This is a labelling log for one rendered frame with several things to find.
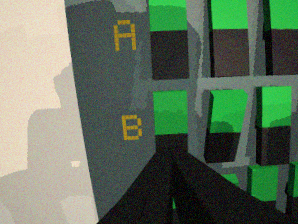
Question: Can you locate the grey-green switch panel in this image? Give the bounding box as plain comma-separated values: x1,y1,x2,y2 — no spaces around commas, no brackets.
64,0,298,221

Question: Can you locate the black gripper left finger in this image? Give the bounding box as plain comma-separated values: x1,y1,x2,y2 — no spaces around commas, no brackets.
97,147,173,224

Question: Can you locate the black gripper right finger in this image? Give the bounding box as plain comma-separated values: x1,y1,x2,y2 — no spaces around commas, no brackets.
169,145,298,224

